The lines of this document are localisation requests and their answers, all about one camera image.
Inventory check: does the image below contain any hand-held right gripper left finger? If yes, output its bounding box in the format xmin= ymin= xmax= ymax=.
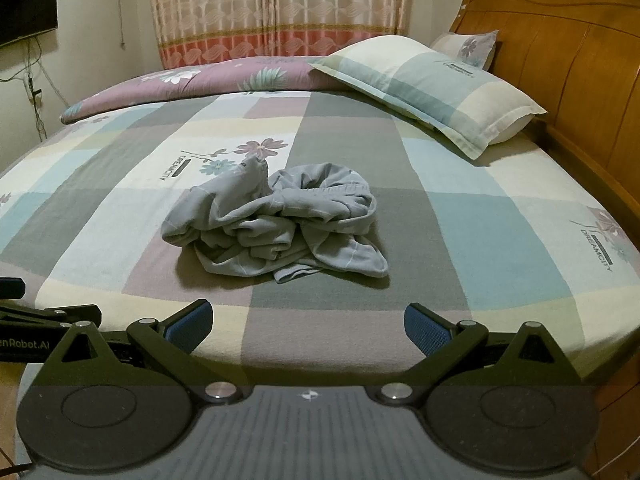
xmin=35 ymin=299 xmax=246 ymax=405

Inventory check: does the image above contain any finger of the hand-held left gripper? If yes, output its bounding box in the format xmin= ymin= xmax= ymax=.
xmin=0 ymin=302 xmax=103 ymax=332

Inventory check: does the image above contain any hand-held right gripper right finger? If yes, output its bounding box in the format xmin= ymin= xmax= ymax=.
xmin=375 ymin=302 xmax=583 ymax=406

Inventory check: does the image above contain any grey patterned sweater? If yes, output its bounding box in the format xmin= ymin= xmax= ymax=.
xmin=161 ymin=156 xmax=390 ymax=283

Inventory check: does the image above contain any checked pillow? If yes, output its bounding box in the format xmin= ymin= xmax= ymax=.
xmin=310 ymin=36 xmax=548 ymax=161

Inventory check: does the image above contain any purple floral quilt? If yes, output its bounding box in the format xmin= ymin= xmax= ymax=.
xmin=60 ymin=55 xmax=351 ymax=126

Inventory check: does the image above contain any small floral pillow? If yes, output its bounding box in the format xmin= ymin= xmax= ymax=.
xmin=430 ymin=30 xmax=501 ymax=72

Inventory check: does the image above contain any black television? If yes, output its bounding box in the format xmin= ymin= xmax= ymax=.
xmin=0 ymin=0 xmax=57 ymax=48

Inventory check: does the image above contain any patterned curtain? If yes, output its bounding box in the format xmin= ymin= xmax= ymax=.
xmin=146 ymin=0 xmax=413 ymax=68

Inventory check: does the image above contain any black television cable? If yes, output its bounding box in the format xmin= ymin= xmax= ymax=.
xmin=0 ymin=37 xmax=56 ymax=141

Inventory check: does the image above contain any thin wall cable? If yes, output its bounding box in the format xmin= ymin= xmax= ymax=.
xmin=114 ymin=0 xmax=126 ymax=52

